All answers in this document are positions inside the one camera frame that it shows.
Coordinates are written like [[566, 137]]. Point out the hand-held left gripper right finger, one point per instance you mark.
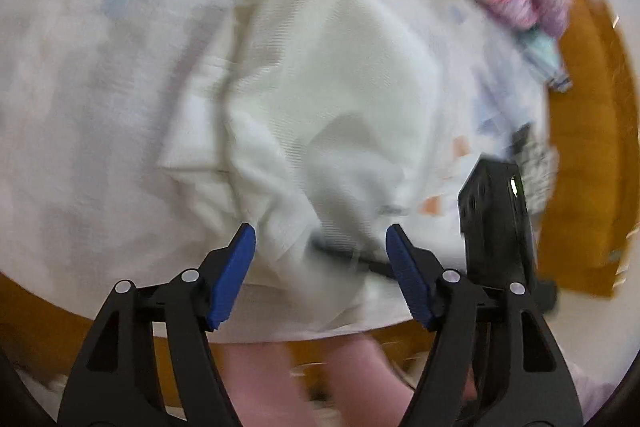
[[410, 279]]

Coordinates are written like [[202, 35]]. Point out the white button-up shirt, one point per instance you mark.
[[325, 107]]

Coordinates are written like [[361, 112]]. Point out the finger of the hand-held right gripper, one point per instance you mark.
[[350, 254]]

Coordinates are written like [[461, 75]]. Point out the white printed bed sheet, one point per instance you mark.
[[75, 107]]

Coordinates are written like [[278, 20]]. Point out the person's pink pants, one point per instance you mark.
[[270, 382]]

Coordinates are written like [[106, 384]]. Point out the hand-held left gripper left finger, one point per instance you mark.
[[232, 279]]

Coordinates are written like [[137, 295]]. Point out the white blue striped cloth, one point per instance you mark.
[[545, 57]]

